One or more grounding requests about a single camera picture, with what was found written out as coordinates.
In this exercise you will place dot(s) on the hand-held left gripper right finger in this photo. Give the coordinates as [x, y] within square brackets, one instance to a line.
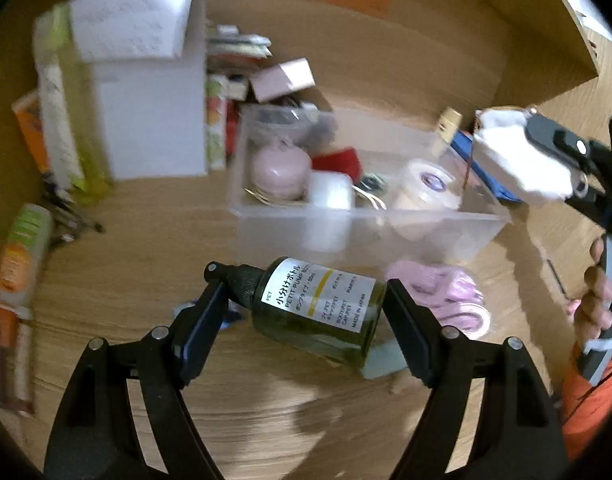
[411, 330]

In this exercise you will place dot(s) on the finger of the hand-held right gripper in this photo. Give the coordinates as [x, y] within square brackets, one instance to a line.
[593, 202]
[553, 135]

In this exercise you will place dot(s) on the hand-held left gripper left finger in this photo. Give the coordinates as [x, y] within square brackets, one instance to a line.
[196, 335]

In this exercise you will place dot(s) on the white cloth pouch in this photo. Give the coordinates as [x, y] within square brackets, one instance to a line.
[511, 165]

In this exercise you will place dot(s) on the dark green pump bottle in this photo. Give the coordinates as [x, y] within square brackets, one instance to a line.
[311, 310]

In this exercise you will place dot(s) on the clear plastic storage box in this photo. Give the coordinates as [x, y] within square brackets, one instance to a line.
[366, 235]

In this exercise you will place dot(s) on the cream tape roll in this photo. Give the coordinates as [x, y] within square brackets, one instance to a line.
[426, 185]

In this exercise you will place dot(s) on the red pouch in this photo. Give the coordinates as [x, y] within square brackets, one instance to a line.
[341, 160]

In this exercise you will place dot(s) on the pink round case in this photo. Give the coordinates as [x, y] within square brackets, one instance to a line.
[281, 170]

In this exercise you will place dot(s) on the person's right forearm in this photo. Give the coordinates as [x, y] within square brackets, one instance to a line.
[591, 410]

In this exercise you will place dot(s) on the wooden desktop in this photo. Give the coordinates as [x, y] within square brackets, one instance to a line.
[286, 425]

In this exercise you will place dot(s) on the person's right hand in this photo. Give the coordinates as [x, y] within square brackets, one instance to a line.
[593, 305]

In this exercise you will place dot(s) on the pink knitted cloth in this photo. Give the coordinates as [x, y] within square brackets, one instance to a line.
[451, 290]

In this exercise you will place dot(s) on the blue patterned pencil pouch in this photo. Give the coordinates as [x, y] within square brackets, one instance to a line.
[458, 145]

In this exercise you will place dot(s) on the cream rectangular bar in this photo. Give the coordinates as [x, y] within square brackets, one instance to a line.
[448, 125]

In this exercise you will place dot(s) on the white cylindrical jar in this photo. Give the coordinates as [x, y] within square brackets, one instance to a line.
[331, 195]

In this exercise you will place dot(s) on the bundle of black pens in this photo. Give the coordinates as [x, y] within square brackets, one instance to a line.
[71, 215]

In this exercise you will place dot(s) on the green orange long packet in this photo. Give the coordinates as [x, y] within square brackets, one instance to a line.
[16, 270]

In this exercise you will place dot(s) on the red white carton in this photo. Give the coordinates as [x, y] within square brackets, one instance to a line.
[216, 130]

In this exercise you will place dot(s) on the white cardboard box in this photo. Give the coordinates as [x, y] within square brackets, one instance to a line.
[146, 110]

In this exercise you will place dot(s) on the green white book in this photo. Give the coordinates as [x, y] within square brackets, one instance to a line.
[61, 110]

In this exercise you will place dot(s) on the orange book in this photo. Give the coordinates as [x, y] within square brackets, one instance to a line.
[31, 130]

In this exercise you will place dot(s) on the small pink white box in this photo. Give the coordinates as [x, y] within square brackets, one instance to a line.
[286, 77]

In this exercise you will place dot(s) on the stack of flat packets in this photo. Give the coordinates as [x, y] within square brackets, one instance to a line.
[236, 47]

